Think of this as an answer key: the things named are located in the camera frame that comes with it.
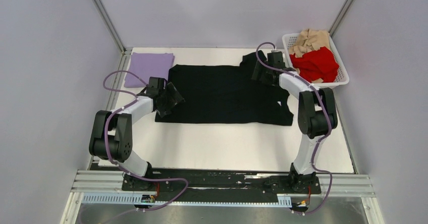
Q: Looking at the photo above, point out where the black t shirt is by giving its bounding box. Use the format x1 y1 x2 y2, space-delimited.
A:
155 51 294 126

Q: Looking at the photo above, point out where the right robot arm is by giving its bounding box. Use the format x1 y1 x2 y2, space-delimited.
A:
251 50 338 194

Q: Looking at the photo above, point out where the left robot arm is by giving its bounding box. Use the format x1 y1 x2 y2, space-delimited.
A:
89 77 185 190

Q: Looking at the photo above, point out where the folded purple t shirt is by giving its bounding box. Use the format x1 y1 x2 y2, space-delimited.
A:
128 53 175 83

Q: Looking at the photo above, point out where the white plastic basket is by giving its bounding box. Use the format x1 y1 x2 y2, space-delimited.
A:
282 29 350 88

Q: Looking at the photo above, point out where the beige t shirt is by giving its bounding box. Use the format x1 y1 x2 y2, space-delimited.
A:
288 29 331 84

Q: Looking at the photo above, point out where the red t shirt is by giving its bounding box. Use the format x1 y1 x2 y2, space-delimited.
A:
290 47 339 83

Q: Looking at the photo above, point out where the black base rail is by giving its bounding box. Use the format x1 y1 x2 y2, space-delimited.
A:
122 168 322 203

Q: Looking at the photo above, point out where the left aluminium frame post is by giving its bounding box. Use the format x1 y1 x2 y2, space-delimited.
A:
92 0 126 54

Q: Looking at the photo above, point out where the aluminium frame post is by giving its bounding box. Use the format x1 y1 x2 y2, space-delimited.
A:
92 0 126 54
329 0 355 37

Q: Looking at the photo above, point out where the right aluminium frame post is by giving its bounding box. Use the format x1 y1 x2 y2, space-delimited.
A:
329 0 355 37

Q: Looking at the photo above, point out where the white slotted cable duct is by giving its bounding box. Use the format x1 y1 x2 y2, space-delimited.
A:
82 192 292 208

